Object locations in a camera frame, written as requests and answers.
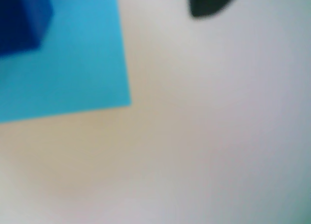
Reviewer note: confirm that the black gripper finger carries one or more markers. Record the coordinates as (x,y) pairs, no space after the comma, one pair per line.
(209,3)

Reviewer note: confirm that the large blue cube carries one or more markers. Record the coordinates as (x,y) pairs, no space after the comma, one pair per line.
(22,20)

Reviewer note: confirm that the light blue paper square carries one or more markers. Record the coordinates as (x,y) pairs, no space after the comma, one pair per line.
(85,63)

